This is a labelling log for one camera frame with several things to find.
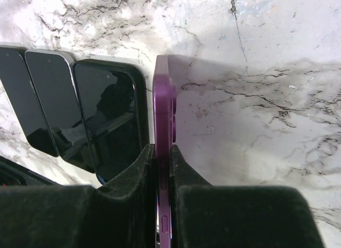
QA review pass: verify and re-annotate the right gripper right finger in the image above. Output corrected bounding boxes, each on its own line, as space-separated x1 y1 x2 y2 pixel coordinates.
170 146 323 247

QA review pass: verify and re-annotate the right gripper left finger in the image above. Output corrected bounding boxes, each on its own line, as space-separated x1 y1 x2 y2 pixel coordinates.
1 145 156 247

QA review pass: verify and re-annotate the black mounting rail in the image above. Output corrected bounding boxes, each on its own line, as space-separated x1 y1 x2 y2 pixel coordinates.
0 156 58 187

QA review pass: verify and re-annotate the black phone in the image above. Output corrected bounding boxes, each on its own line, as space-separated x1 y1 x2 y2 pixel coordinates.
1 46 59 157

